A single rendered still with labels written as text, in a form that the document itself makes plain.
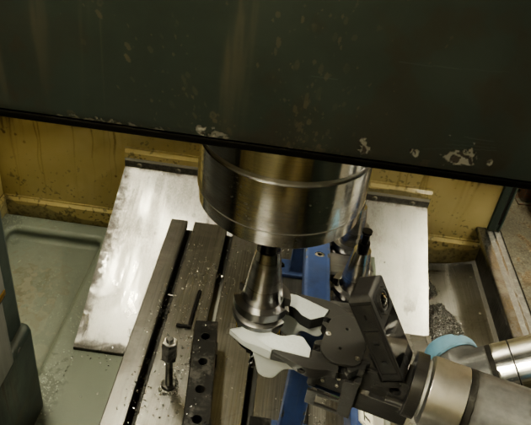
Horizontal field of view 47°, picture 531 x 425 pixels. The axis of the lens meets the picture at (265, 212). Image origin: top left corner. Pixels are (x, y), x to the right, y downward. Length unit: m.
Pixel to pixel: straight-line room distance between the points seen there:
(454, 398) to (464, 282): 1.26
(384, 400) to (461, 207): 1.22
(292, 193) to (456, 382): 0.29
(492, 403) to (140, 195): 1.29
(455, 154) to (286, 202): 0.14
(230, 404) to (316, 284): 0.34
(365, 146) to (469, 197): 1.45
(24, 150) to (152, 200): 0.42
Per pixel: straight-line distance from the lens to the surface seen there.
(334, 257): 0.98
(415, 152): 0.42
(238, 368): 1.21
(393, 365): 0.66
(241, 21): 0.38
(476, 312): 1.83
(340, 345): 0.67
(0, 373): 1.20
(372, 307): 0.61
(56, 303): 1.79
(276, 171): 0.48
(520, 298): 1.73
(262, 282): 0.64
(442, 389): 0.67
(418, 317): 1.68
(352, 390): 0.68
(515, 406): 0.69
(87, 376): 1.56
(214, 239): 1.48
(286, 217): 0.50
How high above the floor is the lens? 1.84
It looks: 36 degrees down
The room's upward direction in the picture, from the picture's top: 8 degrees clockwise
